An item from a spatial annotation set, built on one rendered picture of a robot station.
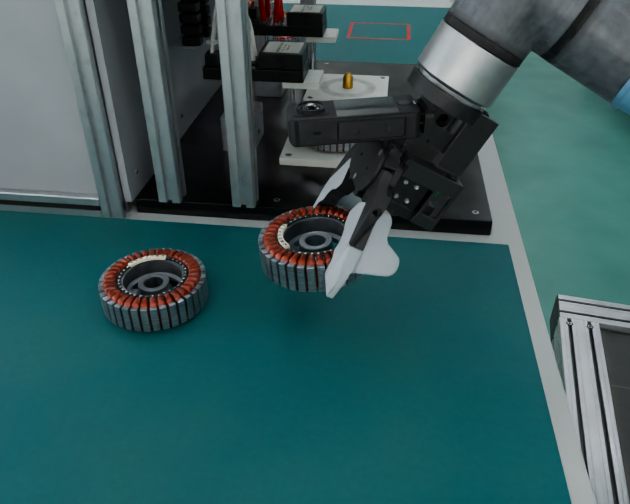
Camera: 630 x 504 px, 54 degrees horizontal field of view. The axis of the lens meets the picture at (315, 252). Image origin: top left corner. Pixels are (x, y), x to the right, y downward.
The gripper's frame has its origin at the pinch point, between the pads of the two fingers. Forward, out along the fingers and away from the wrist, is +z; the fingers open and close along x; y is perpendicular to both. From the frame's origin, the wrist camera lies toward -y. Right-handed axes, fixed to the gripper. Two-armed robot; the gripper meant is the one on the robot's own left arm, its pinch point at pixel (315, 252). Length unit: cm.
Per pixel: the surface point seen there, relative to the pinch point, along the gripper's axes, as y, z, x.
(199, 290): -8.0, 10.1, 1.1
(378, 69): 21, -5, 75
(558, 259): 122, 26, 109
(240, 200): -4.3, 8.1, 20.2
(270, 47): -6.8, -6.9, 39.1
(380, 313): 9.9, 3.3, -0.9
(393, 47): 29, -8, 97
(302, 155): 3.5, 3.2, 32.2
